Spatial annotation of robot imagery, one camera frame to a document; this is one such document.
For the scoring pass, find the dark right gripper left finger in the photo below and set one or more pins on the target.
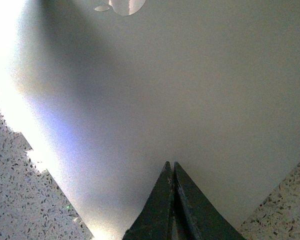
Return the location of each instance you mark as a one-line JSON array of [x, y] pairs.
[[155, 220]]

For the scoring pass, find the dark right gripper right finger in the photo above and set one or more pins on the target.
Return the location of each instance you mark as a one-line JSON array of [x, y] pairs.
[[201, 218]]

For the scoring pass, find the grey laptop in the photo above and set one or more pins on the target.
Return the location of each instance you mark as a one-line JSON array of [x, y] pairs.
[[106, 99]]

